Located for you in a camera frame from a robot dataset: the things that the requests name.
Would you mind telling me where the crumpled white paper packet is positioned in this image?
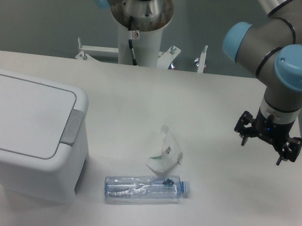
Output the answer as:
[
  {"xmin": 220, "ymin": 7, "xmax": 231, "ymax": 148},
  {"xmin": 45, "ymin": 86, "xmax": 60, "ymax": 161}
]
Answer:
[{"xmin": 145, "ymin": 125, "xmax": 183, "ymax": 176}]

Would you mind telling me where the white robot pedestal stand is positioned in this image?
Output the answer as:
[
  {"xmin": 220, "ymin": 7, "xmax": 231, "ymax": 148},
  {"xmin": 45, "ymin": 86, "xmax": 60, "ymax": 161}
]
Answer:
[{"xmin": 74, "ymin": 0, "xmax": 218, "ymax": 81}]

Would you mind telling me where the black cable on pedestal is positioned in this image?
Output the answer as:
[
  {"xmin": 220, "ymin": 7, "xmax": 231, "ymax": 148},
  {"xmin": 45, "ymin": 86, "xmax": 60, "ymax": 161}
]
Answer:
[{"xmin": 121, "ymin": 15, "xmax": 146, "ymax": 67}]

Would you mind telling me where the clear plastic water bottle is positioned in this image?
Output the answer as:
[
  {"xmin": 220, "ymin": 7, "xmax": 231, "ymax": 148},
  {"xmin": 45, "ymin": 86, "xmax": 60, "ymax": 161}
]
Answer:
[{"xmin": 104, "ymin": 176, "xmax": 191, "ymax": 205}]

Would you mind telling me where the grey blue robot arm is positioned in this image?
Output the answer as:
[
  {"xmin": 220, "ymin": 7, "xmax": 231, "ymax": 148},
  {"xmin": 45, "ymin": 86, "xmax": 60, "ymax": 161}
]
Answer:
[{"xmin": 93, "ymin": 0, "xmax": 302, "ymax": 162}]

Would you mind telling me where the white push-lid trash can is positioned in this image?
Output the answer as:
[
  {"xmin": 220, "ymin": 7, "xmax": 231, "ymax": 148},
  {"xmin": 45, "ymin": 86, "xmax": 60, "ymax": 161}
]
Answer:
[{"xmin": 0, "ymin": 69, "xmax": 89, "ymax": 204}]

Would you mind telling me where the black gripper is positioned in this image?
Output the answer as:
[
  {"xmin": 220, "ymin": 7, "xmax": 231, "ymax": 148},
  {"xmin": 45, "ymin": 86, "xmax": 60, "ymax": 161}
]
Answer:
[{"xmin": 234, "ymin": 109, "xmax": 302, "ymax": 165}]

